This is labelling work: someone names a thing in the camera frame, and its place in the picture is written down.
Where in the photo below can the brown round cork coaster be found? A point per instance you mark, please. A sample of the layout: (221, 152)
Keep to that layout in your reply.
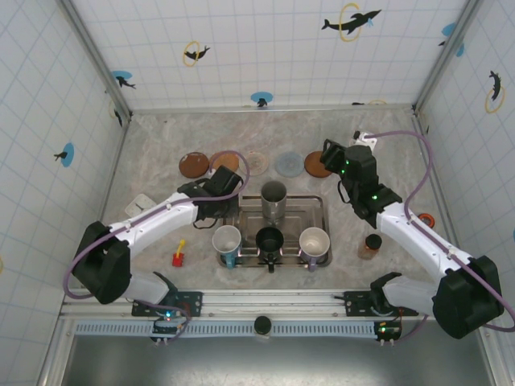
(316, 165)

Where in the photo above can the woven rattan coaster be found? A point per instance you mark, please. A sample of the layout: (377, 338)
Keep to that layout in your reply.
(223, 158)

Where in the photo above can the dark wooden round coaster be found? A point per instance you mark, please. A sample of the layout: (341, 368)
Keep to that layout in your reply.
(193, 165)

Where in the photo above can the multicolour woven cotton coaster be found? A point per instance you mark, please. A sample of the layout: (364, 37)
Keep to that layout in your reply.
(257, 163)

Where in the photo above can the blue woven cotton coaster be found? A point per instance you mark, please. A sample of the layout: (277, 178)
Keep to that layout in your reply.
(289, 164)

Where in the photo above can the teal mug white inside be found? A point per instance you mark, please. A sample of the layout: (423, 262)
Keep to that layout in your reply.
(226, 239)

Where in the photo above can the purple mug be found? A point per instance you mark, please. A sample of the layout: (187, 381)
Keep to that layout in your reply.
(314, 241)

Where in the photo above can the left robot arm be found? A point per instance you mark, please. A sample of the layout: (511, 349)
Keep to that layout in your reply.
(153, 215)

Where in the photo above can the stainless steel cup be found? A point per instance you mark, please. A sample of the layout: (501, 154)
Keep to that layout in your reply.
(273, 201)

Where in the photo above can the black cup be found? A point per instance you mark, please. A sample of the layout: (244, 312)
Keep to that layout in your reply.
(269, 241)

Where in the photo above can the stainless steel tray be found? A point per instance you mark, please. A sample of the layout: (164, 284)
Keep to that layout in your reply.
(306, 213)

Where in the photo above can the spice jar black lid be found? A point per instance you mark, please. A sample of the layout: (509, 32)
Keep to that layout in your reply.
(370, 245)

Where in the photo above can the orange tape roll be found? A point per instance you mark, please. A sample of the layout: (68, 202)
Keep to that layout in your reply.
(427, 219)

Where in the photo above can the white plastic block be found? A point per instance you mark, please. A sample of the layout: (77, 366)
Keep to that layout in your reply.
(138, 205)

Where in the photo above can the red yellow toy shovel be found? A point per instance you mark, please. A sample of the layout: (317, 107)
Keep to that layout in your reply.
(178, 259)

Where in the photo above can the penguin blue patch sticker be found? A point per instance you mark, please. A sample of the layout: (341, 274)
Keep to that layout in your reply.
(261, 97)

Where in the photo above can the black round knob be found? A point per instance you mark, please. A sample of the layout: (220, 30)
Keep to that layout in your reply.
(262, 324)

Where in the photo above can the shark blue patch sticker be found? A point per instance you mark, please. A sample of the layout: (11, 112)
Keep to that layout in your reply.
(120, 76)

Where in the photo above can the green circuit board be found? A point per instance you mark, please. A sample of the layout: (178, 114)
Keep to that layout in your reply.
(167, 321)
(388, 330)

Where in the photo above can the seal blue patch sticker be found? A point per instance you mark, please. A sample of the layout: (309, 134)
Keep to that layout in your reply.
(67, 154)

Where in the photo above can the blue patch corner sticker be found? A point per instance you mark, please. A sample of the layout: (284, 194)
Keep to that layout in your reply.
(448, 29)

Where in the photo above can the grey metal front panel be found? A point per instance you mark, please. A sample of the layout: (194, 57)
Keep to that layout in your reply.
(281, 362)

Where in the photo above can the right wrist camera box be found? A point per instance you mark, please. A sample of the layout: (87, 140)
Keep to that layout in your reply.
(368, 140)

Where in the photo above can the aluminium back wall rail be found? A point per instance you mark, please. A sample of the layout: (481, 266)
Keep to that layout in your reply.
(281, 107)

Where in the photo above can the aluminium side rail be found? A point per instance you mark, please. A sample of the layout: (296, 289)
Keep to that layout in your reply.
(116, 169)
(436, 181)

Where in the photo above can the aluminium front frame rail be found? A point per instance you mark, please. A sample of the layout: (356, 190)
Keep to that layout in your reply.
(281, 299)

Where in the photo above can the aluminium corner post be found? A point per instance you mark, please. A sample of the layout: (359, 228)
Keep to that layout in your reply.
(100, 68)
(446, 56)

